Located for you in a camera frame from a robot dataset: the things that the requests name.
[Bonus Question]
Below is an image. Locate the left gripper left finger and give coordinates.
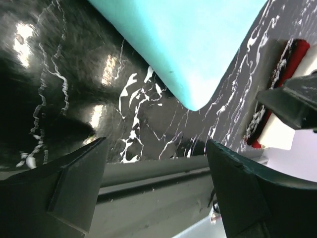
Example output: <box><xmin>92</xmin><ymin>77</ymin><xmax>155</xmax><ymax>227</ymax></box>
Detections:
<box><xmin>0</xmin><ymin>137</ymin><xmax>107</xmax><ymax>238</ymax></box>

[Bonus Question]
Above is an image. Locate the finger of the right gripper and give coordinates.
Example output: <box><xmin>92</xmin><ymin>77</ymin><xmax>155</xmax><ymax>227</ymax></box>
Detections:
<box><xmin>256</xmin><ymin>74</ymin><xmax>317</xmax><ymax>132</ymax></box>

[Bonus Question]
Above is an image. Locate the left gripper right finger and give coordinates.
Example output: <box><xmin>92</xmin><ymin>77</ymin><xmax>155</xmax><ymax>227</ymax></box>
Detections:
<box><xmin>206</xmin><ymin>140</ymin><xmax>317</xmax><ymax>238</ymax></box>

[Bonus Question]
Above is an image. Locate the teal t-shirt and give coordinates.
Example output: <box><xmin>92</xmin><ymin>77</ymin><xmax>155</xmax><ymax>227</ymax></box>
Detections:
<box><xmin>92</xmin><ymin>0</ymin><xmax>265</xmax><ymax>111</ymax></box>

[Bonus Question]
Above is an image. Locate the folded red t-shirt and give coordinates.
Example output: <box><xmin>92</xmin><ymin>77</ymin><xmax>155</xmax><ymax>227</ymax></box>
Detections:
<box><xmin>244</xmin><ymin>39</ymin><xmax>311</xmax><ymax>149</ymax></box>

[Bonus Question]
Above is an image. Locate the black marble pattern mat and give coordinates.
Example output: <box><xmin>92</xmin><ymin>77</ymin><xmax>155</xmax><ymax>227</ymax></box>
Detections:
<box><xmin>0</xmin><ymin>0</ymin><xmax>317</xmax><ymax>171</ymax></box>

